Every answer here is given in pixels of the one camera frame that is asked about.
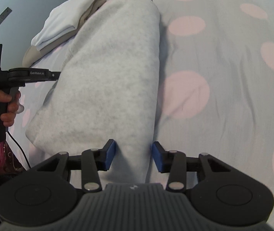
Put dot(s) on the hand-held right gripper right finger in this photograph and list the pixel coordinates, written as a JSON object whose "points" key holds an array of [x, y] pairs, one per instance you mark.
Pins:
{"points": [[158, 157]]}

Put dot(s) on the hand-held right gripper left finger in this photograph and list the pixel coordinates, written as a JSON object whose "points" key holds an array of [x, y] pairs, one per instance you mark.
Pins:
{"points": [[110, 156]]}

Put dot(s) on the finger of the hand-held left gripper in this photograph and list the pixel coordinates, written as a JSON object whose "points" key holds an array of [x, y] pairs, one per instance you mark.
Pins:
{"points": [[40, 75]]}

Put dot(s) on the light grey sweatshirt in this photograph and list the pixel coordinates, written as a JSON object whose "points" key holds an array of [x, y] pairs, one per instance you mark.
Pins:
{"points": [[103, 65]]}

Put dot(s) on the folded beige garment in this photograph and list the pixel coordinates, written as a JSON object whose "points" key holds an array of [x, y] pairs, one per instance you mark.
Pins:
{"points": [[31, 55]]}

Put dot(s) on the folded white garment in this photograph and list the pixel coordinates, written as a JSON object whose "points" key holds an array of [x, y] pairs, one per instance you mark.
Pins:
{"points": [[62, 21]]}

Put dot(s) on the polka dot bed sheet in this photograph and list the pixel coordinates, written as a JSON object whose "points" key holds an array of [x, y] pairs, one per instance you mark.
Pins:
{"points": [[223, 53]]}

